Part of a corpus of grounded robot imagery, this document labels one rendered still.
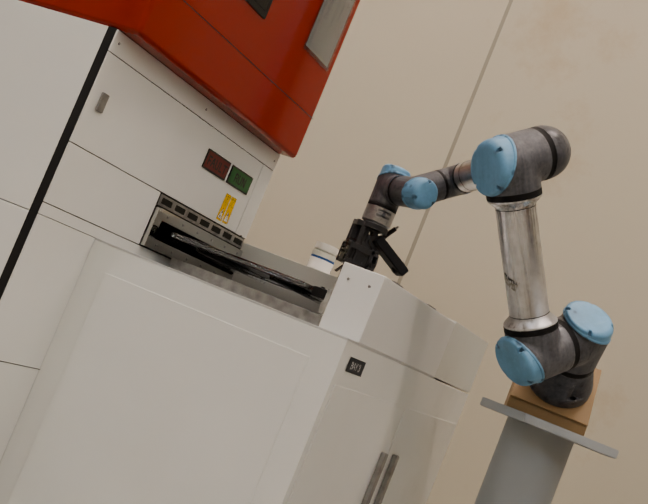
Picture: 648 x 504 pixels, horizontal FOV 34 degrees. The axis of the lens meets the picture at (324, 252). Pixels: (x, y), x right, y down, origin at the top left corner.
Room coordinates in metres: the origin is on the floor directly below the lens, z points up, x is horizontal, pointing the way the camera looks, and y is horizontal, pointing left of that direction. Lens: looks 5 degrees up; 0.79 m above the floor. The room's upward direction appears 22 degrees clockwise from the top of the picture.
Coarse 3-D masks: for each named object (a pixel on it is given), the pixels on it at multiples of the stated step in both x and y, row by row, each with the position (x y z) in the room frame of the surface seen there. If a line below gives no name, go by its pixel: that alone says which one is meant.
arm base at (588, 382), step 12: (564, 372) 2.38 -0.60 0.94; (540, 384) 2.43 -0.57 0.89; (552, 384) 2.41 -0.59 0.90; (564, 384) 2.40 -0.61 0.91; (576, 384) 2.40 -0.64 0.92; (588, 384) 2.42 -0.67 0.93; (540, 396) 2.44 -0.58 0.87; (552, 396) 2.42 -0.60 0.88; (564, 396) 2.41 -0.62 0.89; (576, 396) 2.43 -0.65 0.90; (588, 396) 2.44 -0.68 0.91
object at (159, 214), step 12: (156, 216) 2.43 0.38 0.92; (168, 216) 2.47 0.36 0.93; (156, 228) 2.45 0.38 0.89; (180, 228) 2.54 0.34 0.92; (192, 228) 2.58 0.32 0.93; (144, 240) 2.44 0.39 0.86; (156, 240) 2.47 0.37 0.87; (204, 240) 2.65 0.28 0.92; (216, 240) 2.70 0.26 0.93; (168, 252) 2.53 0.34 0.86; (180, 252) 2.57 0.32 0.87; (228, 252) 2.77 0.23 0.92; (240, 252) 2.82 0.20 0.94; (192, 264) 2.64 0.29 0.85; (204, 264) 2.69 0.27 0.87; (228, 276) 2.81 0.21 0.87
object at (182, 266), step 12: (180, 264) 2.51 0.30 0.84; (204, 276) 2.48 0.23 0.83; (216, 276) 2.47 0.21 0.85; (228, 288) 2.45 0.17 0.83; (240, 288) 2.44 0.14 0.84; (252, 288) 2.43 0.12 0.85; (264, 300) 2.41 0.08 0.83; (276, 300) 2.40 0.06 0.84; (288, 312) 2.38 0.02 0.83; (300, 312) 2.37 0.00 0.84; (312, 312) 2.36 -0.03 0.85
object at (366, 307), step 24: (336, 288) 2.12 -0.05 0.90; (360, 288) 2.10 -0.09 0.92; (384, 288) 2.10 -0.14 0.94; (336, 312) 2.11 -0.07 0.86; (360, 312) 2.09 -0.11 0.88; (384, 312) 2.14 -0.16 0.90; (408, 312) 2.26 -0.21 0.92; (432, 312) 2.40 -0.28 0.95; (360, 336) 2.08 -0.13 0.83; (384, 336) 2.19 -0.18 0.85; (408, 336) 2.32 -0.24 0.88; (432, 336) 2.46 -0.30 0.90; (408, 360) 2.37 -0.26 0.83; (432, 360) 2.52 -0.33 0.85
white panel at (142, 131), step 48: (96, 96) 2.13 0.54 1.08; (144, 96) 2.26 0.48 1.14; (192, 96) 2.41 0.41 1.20; (96, 144) 2.18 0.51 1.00; (144, 144) 2.32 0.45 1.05; (192, 144) 2.47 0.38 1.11; (240, 144) 2.65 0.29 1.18; (48, 192) 2.11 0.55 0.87; (96, 192) 2.24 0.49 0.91; (144, 192) 2.38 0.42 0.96; (192, 192) 2.55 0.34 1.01; (240, 192) 2.74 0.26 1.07
